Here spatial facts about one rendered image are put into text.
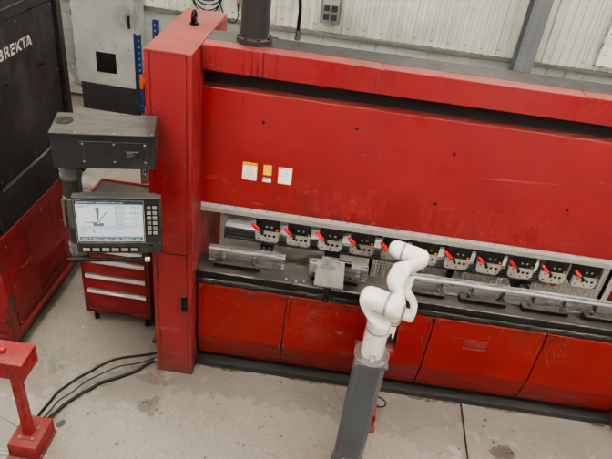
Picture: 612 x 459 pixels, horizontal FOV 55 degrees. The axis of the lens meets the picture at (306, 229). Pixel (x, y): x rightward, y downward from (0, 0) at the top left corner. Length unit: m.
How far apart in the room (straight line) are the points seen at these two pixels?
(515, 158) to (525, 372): 1.57
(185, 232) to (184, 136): 0.63
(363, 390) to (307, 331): 0.87
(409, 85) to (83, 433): 2.88
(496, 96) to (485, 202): 0.66
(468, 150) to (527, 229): 0.65
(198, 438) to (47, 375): 1.17
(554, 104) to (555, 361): 1.79
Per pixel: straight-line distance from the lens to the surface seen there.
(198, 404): 4.23
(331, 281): 3.67
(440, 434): 4.34
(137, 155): 3.11
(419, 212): 3.60
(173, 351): 4.28
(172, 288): 3.88
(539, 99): 3.38
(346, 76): 3.22
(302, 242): 3.73
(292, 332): 4.08
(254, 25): 3.28
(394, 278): 3.07
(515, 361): 4.30
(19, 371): 3.55
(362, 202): 3.56
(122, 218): 3.29
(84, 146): 3.13
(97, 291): 4.61
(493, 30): 7.60
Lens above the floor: 3.28
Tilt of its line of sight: 34 degrees down
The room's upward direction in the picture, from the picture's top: 7 degrees clockwise
